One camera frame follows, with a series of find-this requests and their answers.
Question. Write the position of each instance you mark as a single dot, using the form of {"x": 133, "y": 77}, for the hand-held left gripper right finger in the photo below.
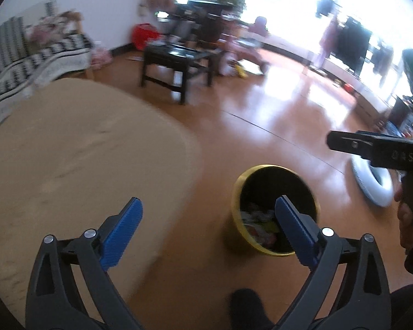
{"x": 296, "y": 233}

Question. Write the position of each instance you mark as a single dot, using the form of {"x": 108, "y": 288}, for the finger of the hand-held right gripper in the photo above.
{"x": 351, "y": 144}

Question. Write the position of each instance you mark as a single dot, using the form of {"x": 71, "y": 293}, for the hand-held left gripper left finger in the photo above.
{"x": 122, "y": 235}

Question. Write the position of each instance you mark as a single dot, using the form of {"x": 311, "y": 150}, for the person's right hand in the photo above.
{"x": 406, "y": 228}

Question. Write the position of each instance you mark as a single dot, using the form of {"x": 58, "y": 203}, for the heap of mixed wrappers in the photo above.
{"x": 261, "y": 223}

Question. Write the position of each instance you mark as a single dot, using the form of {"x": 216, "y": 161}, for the low tv cabinet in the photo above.
{"x": 364, "y": 100}

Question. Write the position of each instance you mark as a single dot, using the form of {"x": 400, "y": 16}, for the person's foot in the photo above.
{"x": 248, "y": 310}

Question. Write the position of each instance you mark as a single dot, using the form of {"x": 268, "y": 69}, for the black television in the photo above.
{"x": 352, "y": 44}

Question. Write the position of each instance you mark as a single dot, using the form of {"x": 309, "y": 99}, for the pink hanging garment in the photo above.
{"x": 327, "y": 44}

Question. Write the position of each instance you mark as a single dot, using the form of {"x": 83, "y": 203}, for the yellow toy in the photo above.
{"x": 241, "y": 70}

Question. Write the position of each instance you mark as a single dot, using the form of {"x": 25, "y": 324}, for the pink ride-on toy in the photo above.
{"x": 251, "y": 50}

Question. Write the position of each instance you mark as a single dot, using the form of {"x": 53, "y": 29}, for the wooden sofa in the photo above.
{"x": 88, "y": 74}

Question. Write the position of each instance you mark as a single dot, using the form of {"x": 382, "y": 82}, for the pink printed bag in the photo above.
{"x": 101, "y": 55}

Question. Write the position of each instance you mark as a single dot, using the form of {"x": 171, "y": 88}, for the black coffee table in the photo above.
{"x": 172, "y": 53}

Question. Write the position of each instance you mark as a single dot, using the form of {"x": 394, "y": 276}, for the red bag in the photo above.
{"x": 144, "y": 36}

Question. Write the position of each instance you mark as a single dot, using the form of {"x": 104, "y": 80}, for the striped black white sofa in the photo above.
{"x": 13, "y": 65}

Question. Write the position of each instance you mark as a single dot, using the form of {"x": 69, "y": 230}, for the pink printed cushion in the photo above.
{"x": 44, "y": 29}

